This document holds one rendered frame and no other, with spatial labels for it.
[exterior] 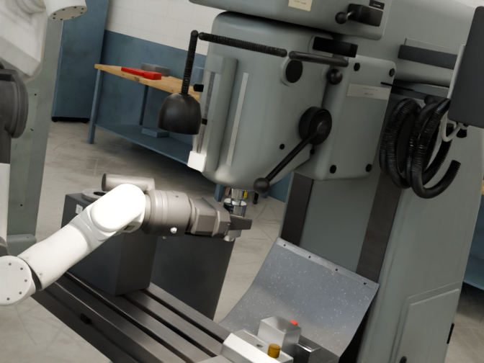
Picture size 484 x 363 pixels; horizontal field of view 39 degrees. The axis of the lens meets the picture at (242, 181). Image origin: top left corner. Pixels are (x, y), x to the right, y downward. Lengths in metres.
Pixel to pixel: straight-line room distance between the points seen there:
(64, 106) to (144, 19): 1.46
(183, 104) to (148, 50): 7.13
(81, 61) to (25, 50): 7.42
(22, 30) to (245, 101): 0.40
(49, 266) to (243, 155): 0.39
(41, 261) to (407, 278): 0.85
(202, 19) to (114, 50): 1.58
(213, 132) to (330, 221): 0.54
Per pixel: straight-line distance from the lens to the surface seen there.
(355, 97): 1.36
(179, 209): 1.27
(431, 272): 1.75
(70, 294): 1.64
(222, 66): 1.21
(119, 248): 1.60
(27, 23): 1.27
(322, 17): 1.23
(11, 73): 1.21
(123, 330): 1.50
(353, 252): 1.64
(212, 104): 1.22
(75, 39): 8.57
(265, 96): 1.21
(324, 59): 1.15
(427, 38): 1.57
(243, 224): 1.34
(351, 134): 1.38
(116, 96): 8.69
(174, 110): 1.12
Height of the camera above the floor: 1.61
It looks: 13 degrees down
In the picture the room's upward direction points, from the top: 11 degrees clockwise
